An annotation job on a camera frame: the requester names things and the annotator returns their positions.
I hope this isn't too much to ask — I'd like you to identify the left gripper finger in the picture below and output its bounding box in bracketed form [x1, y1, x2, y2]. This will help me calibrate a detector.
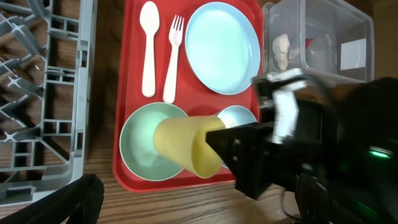
[1, 174, 104, 224]

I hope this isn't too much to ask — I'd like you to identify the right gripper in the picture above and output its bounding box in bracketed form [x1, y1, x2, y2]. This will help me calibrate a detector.
[205, 74, 338, 198]

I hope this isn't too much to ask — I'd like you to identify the light blue bowl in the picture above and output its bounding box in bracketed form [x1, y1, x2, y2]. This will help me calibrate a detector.
[216, 105, 258, 169]

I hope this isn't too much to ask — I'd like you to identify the yellow plastic cup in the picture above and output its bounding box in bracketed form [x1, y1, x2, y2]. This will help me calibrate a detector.
[154, 116, 225, 179]

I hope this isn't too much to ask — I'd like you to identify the green bowl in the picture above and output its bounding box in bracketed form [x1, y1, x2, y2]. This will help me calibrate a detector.
[119, 102, 187, 182]

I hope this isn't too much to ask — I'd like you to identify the large light blue plate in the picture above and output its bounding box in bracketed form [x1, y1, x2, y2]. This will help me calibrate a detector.
[185, 2, 261, 95]

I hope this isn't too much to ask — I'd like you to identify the white napkin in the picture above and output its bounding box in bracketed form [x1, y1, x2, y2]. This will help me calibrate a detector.
[272, 34, 290, 70]

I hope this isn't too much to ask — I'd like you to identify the red snack wrapper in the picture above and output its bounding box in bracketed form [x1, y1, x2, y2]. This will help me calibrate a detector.
[288, 37, 316, 63]

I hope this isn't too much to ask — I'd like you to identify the cream plastic fork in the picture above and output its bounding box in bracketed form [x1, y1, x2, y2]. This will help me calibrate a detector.
[163, 15, 184, 103]

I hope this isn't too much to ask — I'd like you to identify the cream plastic spoon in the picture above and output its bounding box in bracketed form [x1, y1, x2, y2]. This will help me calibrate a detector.
[139, 1, 160, 98]

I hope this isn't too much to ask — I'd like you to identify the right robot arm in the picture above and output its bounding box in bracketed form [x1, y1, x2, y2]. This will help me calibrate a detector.
[205, 74, 397, 223]

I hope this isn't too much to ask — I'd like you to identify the grey dishwasher rack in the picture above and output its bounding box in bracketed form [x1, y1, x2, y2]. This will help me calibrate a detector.
[1, 0, 98, 207]

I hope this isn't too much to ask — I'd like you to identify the red plastic tray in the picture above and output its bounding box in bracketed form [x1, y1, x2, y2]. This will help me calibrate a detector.
[113, 0, 259, 192]

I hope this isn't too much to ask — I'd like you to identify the clear plastic bin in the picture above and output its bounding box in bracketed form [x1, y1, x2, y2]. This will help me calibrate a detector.
[262, 0, 374, 85]

